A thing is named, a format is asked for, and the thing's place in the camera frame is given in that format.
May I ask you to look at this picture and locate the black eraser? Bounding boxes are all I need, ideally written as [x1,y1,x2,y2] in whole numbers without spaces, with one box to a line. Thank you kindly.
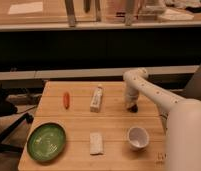
[127,104,138,113]

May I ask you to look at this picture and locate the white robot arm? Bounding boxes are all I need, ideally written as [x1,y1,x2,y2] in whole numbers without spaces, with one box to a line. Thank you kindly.
[123,68,201,171]

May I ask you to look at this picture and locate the white glue tube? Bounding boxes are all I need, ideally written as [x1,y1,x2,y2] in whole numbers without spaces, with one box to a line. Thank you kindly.
[90,84,103,112]

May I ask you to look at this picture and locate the white cup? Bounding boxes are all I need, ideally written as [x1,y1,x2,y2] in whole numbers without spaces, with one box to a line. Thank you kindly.
[127,126,150,151]

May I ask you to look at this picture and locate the orange carrot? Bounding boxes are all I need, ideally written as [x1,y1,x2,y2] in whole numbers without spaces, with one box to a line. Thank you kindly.
[63,92,70,109]

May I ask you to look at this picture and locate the green plate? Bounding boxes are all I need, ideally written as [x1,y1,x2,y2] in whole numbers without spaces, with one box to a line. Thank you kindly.
[27,122,66,163]

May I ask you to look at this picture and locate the black office chair base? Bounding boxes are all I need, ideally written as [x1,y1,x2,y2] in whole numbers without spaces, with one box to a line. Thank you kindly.
[0,81,35,158]

